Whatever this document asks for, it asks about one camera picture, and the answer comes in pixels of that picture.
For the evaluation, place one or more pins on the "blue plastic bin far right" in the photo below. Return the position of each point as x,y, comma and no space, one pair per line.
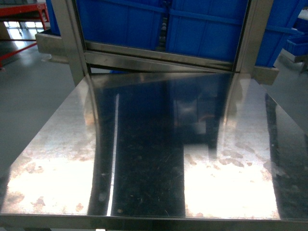
282,18

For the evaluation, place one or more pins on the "blue plastic bin left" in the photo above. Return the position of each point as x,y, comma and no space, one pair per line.
132,23

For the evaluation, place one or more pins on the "stainless steel shelf rack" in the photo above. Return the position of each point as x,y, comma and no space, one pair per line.
71,47

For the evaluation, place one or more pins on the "blue plastic bin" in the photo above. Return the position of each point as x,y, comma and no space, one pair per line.
282,18
206,28
132,23

